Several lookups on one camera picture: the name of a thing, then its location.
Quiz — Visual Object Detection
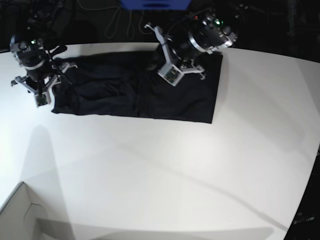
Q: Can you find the blue box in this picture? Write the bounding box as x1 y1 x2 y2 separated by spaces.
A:
121 0 191 11

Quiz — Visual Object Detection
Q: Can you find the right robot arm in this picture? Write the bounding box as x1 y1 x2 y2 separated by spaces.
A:
9 0 77 99

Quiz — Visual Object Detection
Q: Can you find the black t-shirt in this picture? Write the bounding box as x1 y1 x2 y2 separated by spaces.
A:
52 51 223 124

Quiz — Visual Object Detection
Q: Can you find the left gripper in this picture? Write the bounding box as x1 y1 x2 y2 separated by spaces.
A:
144 22 207 81

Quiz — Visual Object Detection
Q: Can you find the white cardboard box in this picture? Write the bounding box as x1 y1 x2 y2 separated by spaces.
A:
0 181 75 240

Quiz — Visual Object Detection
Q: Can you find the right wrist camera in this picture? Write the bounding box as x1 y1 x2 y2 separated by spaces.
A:
34 91 52 108

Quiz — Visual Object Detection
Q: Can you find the grey looped cable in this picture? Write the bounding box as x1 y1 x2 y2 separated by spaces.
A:
103 4 151 40

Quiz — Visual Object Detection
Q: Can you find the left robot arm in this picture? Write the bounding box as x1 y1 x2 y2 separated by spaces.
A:
144 0 249 86

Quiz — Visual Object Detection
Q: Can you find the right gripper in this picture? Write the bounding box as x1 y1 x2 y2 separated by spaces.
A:
10 62 77 95

